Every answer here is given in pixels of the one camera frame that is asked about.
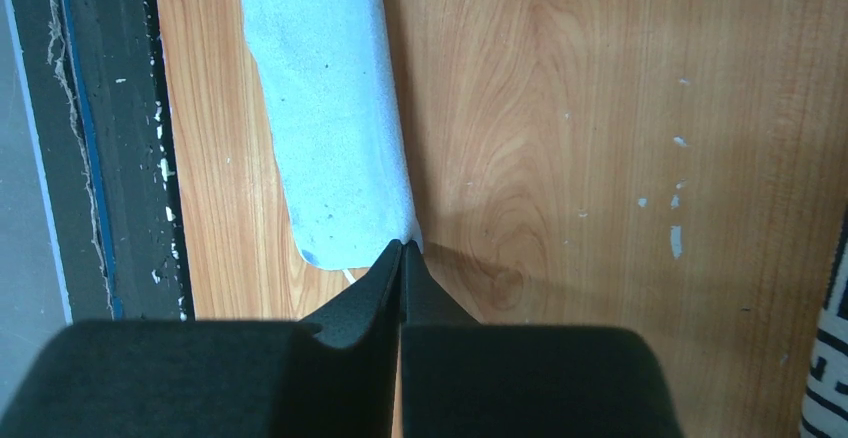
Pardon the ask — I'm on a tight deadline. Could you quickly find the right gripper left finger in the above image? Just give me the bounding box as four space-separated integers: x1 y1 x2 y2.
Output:
1 241 403 437

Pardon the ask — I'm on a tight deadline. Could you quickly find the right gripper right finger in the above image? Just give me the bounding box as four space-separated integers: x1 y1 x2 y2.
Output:
400 243 682 437

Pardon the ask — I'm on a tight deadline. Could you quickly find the blue cleaning cloth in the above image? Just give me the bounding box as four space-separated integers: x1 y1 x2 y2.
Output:
241 0 421 271

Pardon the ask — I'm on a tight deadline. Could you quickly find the striped printed glasses pouch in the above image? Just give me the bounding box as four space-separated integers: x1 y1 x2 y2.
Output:
799 223 847 437

